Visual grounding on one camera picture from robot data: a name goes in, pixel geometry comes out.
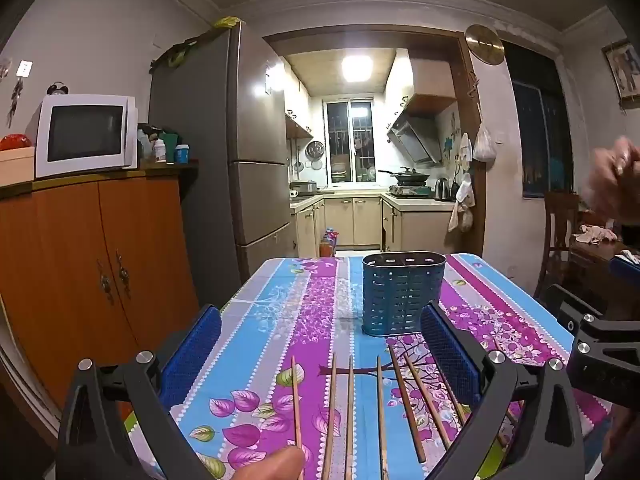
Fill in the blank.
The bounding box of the white bottle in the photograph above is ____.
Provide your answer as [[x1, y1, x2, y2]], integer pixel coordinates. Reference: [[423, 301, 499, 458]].
[[152, 139, 167, 162]]

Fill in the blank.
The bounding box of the steel kettle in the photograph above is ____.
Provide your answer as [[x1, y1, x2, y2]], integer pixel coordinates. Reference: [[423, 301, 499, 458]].
[[435, 177, 451, 202]]

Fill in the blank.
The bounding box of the black wok on stove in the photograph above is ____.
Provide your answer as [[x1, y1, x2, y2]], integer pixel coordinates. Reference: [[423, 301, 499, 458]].
[[378, 168, 428, 186]]

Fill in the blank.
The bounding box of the person's left hand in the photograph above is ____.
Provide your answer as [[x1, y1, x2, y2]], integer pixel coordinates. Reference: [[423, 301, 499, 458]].
[[232, 446, 305, 480]]

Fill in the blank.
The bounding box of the white microwave oven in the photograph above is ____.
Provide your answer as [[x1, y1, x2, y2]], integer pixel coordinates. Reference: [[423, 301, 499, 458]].
[[25, 94, 138, 179]]

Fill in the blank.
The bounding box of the floral striped tablecloth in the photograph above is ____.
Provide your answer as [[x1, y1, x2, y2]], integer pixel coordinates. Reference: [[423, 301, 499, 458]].
[[128, 252, 614, 480]]

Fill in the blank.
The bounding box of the round gold wall clock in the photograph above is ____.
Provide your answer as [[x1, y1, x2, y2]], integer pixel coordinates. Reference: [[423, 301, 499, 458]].
[[464, 24, 506, 66]]

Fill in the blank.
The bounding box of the wooden chopstick two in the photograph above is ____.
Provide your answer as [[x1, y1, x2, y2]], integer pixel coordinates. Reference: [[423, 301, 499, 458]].
[[321, 353, 337, 480]]

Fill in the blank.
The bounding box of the wooden chopstick four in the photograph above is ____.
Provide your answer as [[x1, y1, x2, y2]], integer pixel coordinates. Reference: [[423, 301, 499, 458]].
[[376, 356, 390, 480]]

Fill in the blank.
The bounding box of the kitchen window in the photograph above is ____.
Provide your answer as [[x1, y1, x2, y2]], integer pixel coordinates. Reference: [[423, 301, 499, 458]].
[[324, 100, 376, 183]]

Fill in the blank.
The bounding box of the blue lidded jar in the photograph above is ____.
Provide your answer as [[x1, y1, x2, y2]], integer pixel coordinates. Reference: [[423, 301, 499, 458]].
[[174, 143, 190, 165]]

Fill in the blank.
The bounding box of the white hanging plastic bag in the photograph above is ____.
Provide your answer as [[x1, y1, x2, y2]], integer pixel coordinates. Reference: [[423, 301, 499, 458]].
[[473, 122, 497, 164]]

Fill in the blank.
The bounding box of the wooden chopstick three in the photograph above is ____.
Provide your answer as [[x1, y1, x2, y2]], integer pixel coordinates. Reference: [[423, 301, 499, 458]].
[[344, 356, 355, 480]]

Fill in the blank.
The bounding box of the framed wall picture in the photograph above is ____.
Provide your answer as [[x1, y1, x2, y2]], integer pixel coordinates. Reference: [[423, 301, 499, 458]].
[[602, 39, 640, 110]]

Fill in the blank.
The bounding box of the orange wooden cabinet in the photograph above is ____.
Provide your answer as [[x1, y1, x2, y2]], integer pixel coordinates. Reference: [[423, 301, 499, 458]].
[[1, 164, 200, 408]]

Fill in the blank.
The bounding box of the dark wooden side table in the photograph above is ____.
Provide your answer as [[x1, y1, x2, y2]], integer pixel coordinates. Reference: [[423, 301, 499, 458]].
[[563, 240, 639, 318]]

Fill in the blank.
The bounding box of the wooden chopstick six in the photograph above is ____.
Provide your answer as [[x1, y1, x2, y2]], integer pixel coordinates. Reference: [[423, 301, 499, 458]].
[[407, 360, 451, 450]]

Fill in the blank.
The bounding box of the blue perforated utensil holder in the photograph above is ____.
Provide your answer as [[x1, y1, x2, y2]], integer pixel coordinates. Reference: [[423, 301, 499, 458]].
[[362, 252, 446, 336]]

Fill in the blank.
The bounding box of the person's right hand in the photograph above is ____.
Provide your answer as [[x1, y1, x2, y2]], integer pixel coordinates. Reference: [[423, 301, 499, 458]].
[[582, 136, 640, 224]]

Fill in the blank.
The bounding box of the wooden chopstick one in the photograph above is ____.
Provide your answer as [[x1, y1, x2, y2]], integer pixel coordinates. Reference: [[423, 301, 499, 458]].
[[290, 355, 305, 480]]

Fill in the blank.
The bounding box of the grey refrigerator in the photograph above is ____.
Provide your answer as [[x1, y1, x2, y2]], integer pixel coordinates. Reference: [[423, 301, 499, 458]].
[[149, 22, 294, 306]]

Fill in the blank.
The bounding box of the wooden dining chair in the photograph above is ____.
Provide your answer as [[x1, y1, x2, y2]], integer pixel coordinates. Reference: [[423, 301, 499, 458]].
[[534, 191, 579, 298]]

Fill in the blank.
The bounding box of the range hood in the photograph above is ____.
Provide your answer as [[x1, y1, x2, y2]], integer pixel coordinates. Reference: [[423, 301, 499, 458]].
[[387, 115, 442, 165]]

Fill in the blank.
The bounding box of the wooden chopstick seven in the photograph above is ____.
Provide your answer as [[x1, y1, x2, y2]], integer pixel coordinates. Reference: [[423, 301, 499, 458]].
[[439, 370, 466, 427]]

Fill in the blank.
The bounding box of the wooden chopstick five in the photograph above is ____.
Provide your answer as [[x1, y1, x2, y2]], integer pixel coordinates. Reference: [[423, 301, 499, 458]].
[[387, 344, 426, 464]]

